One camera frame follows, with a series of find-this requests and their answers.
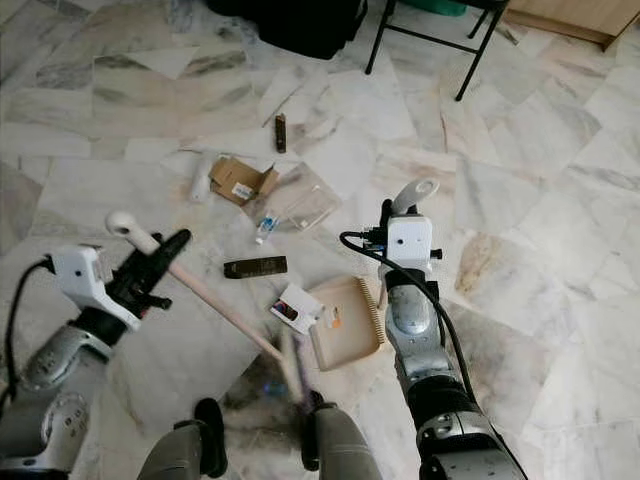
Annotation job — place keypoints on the light wooden furniture base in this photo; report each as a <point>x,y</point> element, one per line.
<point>580,12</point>

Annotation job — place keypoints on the black bag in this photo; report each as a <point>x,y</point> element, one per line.
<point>300,28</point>

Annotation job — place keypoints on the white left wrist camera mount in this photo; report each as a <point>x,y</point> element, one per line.
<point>82,275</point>

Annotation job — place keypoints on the clear plastic packaging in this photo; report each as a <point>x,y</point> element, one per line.
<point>305,205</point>

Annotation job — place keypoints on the brown torn cardboard box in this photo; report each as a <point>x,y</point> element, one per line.
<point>235,178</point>

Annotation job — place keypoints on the long dark brown bar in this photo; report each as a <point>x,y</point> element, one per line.
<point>255,267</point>

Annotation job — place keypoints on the white plastic bottle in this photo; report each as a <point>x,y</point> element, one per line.
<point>200,180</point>

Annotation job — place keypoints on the black metal chair frame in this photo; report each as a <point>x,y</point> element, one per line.
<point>480,55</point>

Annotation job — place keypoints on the grey robot left leg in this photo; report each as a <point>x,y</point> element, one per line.
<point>175,455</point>

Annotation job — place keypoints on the grey robot leg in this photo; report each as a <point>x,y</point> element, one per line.
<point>345,450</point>
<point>175,455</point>

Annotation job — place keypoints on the green chair seat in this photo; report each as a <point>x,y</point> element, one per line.
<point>435,6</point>

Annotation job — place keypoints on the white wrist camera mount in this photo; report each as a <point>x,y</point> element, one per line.
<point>82,275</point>
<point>408,240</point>

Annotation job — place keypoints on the short dark brown bar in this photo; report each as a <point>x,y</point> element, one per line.
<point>280,133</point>

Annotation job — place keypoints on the small white blue tube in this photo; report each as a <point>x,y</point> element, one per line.
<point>265,230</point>

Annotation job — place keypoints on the white printed card box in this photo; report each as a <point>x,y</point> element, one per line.
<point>295,308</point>

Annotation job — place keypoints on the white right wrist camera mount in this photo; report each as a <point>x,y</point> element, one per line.
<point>408,240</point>

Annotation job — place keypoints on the grey robot right leg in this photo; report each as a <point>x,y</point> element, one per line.
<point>345,450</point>

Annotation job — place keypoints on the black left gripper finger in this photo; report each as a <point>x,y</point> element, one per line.
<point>168,246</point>
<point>176,258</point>

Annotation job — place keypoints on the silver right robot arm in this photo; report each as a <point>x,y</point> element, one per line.
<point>410,320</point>

